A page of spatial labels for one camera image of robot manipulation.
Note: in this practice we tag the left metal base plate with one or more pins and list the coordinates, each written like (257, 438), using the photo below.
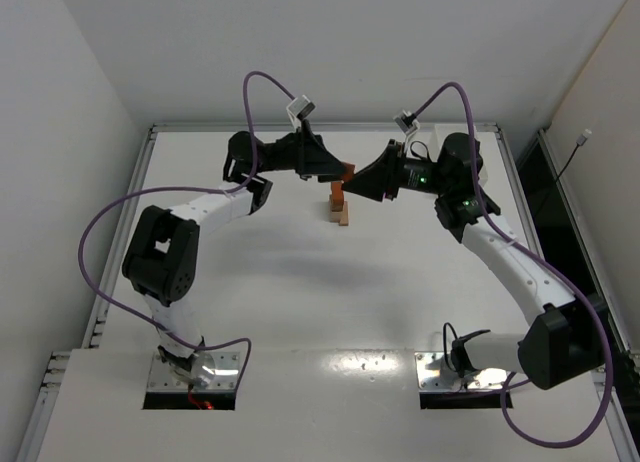
(212, 373)

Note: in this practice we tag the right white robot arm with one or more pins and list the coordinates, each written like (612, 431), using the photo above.
(562, 341)

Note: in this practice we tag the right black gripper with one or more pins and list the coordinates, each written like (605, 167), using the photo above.
(393, 169)

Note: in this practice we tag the metal base plate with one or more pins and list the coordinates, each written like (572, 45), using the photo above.
(435, 377)
(212, 373)

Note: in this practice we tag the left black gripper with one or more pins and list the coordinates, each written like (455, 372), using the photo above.
(304, 152)

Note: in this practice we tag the reddish arch wood block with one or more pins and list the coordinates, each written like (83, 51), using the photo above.
(337, 194)

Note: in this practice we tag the dark red wedge block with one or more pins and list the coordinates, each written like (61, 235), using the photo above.
(349, 170)

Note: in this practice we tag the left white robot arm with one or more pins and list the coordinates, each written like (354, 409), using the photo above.
(161, 260)

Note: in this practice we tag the white perforated plastic box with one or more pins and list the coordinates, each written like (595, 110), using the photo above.
(438, 135)

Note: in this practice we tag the light long wood block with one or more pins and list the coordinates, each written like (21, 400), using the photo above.
(342, 217)
(333, 215)

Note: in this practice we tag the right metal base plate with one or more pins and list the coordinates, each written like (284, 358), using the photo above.
(435, 377)

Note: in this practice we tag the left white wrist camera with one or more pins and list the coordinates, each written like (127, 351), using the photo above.
(299, 109)

